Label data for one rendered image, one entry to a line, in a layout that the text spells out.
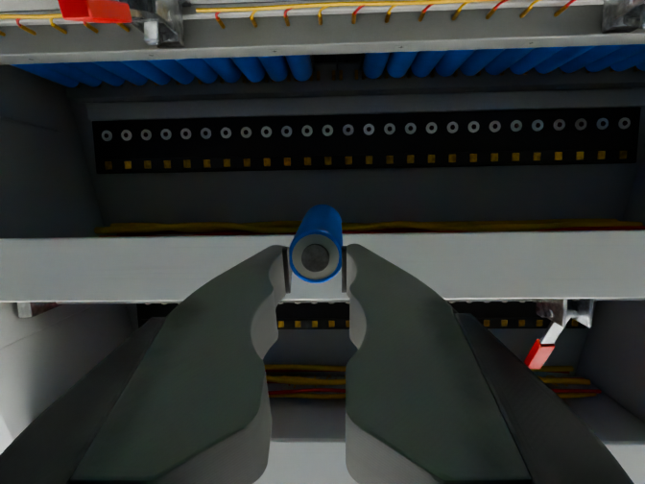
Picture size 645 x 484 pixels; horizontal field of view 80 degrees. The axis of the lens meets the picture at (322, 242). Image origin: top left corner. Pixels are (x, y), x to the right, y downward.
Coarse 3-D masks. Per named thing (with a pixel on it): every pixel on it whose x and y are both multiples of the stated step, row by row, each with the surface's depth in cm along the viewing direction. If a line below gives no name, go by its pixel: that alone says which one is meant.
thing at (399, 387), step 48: (384, 288) 10; (384, 336) 8; (432, 336) 8; (384, 384) 7; (432, 384) 7; (480, 384) 7; (384, 432) 6; (432, 432) 6; (480, 432) 6; (384, 480) 6; (432, 480) 6; (480, 480) 6; (528, 480) 6
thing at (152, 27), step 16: (64, 0) 15; (80, 0) 15; (96, 0) 16; (112, 0) 17; (64, 16) 15; (80, 16) 15; (96, 16) 16; (112, 16) 17; (128, 16) 18; (144, 16) 20; (144, 32) 21
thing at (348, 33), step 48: (432, 0) 22; (480, 0) 22; (576, 0) 22; (0, 48) 25; (48, 48) 25; (96, 48) 25; (144, 48) 25; (192, 48) 25; (240, 48) 25; (288, 48) 25; (336, 48) 25; (384, 48) 25; (432, 48) 25; (480, 48) 25
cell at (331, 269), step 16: (320, 208) 17; (304, 224) 14; (320, 224) 13; (336, 224) 15; (304, 240) 13; (320, 240) 12; (336, 240) 12; (304, 256) 12; (320, 256) 12; (336, 256) 13; (304, 272) 13; (320, 272) 13; (336, 272) 13
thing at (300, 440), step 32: (288, 384) 51; (320, 384) 46; (576, 384) 50; (288, 416) 44; (320, 416) 44; (608, 416) 43; (288, 448) 34; (320, 448) 34; (608, 448) 33; (640, 448) 33; (256, 480) 35; (288, 480) 35; (320, 480) 35; (352, 480) 34; (640, 480) 33
